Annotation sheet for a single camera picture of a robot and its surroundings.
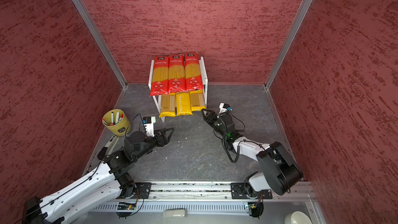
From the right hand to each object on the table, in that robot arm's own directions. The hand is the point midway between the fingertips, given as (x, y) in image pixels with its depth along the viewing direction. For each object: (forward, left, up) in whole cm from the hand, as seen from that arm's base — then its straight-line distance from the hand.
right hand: (201, 114), depth 84 cm
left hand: (-12, +16, +2) cm, 20 cm away
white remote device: (-43, +13, -12) cm, 46 cm away
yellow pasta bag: (+5, +10, +2) cm, 11 cm away
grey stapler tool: (-14, +53, -12) cm, 56 cm away
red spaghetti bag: (+8, +20, +19) cm, 29 cm away
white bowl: (-46, -38, -9) cm, 61 cm away
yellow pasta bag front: (+6, +19, +2) cm, 20 cm away
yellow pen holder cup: (+2, +51, -7) cm, 52 cm away
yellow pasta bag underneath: (+9, +2, +2) cm, 9 cm away
